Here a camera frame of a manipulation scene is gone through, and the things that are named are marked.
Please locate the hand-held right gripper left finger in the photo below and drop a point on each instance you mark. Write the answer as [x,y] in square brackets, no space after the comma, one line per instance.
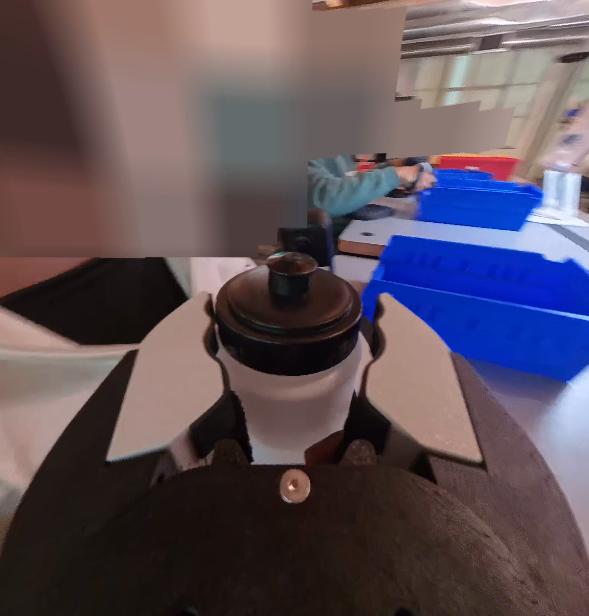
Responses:
[164,394]

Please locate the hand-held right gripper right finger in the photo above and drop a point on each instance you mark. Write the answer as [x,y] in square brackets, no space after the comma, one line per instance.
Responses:
[419,399]

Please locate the black ribbed bottle lid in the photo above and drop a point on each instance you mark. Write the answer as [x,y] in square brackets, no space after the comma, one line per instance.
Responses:
[284,332]

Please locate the blue plastic bin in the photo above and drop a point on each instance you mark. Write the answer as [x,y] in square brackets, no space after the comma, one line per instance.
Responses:
[463,175]
[491,327]
[472,209]

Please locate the person's right hand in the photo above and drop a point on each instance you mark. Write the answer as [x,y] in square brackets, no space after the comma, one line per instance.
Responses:
[323,450]

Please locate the black honeycomb pad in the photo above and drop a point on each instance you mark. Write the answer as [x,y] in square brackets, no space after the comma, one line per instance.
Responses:
[371,211]

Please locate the dark cloth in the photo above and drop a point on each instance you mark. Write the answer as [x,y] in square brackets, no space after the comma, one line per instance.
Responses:
[92,303]

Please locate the red plastic bin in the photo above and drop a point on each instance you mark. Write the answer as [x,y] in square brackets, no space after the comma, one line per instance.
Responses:
[482,163]

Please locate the white document stand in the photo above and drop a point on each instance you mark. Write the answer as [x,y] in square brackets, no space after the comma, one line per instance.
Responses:
[561,192]

